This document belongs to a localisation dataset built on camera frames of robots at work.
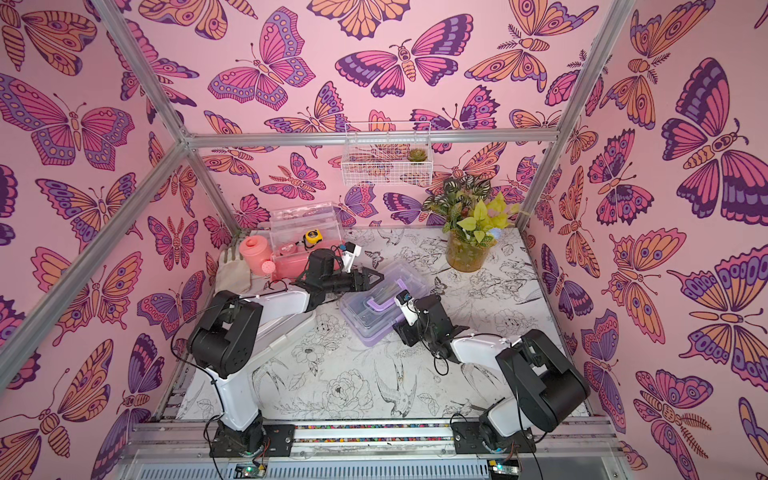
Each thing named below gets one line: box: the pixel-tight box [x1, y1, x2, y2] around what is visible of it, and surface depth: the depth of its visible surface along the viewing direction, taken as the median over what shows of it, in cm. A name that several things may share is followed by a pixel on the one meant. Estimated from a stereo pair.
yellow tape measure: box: [305, 229, 323, 245], surface depth 108 cm
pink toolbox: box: [268, 202, 343, 281], surface depth 108 cm
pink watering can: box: [240, 235, 276, 276], surface depth 103 cm
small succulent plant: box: [408, 147, 428, 162], surface depth 94 cm
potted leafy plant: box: [422, 175, 521, 272], surface depth 99 cm
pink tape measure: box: [280, 243, 298, 255], surface depth 105 cm
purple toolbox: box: [340, 260, 433, 347], surface depth 88 cm
